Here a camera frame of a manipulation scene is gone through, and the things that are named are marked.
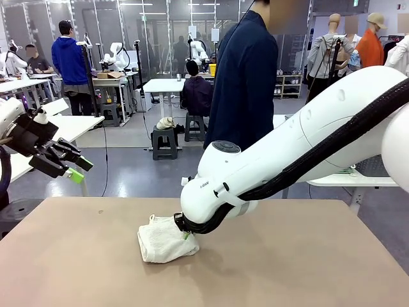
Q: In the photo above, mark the yellow plastic crate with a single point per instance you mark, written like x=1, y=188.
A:
x=212, y=68

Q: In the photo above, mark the grey robot workbench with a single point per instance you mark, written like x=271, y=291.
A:
x=112, y=82

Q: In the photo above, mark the white standing desk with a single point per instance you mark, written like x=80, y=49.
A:
x=159, y=84

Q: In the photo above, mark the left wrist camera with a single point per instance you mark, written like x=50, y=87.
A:
x=41, y=118

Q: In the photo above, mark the beige cloth bundle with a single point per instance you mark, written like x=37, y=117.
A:
x=166, y=123

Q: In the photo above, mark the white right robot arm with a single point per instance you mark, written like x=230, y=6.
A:
x=287, y=144

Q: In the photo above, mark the seated person grey shirt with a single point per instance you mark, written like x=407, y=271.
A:
x=38, y=65

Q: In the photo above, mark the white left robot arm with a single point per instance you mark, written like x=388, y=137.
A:
x=9, y=115

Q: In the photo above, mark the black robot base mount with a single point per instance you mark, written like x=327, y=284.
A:
x=19, y=211

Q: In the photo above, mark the white work table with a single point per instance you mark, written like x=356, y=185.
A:
x=83, y=124

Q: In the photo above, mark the mannequin in white shirt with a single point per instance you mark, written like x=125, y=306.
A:
x=397, y=54

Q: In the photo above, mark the black tripod white camera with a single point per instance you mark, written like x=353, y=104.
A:
x=334, y=64

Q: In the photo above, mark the open cardboard box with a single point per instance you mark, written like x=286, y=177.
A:
x=105, y=75

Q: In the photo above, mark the grey plastic stool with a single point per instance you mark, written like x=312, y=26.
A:
x=110, y=112
x=195, y=128
x=164, y=144

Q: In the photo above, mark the white towel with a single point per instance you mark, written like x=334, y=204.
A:
x=163, y=243

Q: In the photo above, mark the white side table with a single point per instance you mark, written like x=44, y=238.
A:
x=332, y=181

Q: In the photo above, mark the person in navy jacket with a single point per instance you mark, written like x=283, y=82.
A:
x=243, y=89

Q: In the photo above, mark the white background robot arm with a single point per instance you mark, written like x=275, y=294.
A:
x=11, y=62
x=198, y=48
x=119, y=57

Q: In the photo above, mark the white hanging panel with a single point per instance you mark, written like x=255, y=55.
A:
x=215, y=35
x=192, y=32

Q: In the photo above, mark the person in blue hoodie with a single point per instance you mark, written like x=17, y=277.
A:
x=68, y=60

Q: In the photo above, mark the black clothes rack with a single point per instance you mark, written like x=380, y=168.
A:
x=390, y=46

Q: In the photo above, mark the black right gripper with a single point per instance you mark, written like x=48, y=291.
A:
x=180, y=222

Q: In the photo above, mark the long white desk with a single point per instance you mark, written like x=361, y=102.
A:
x=19, y=83

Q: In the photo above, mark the mannequin in orange jacket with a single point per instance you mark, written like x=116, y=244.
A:
x=370, y=48

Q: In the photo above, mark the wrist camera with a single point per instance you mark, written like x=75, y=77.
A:
x=41, y=118
x=186, y=181

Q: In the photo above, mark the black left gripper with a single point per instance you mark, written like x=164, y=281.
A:
x=28, y=137

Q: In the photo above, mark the white cabinet box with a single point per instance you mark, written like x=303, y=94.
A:
x=146, y=100

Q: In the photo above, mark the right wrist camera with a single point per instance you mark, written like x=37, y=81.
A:
x=186, y=181

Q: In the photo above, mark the mannequin in grey shirt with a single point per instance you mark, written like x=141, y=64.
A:
x=322, y=54

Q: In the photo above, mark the white shoe shelf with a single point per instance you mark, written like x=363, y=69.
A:
x=289, y=86

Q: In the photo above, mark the seated person dark jacket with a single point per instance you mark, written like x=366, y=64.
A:
x=196, y=92

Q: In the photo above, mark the mannequin in black dress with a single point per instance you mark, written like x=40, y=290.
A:
x=342, y=62

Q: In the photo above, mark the dark grey plastic basket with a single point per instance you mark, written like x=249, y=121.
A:
x=370, y=168

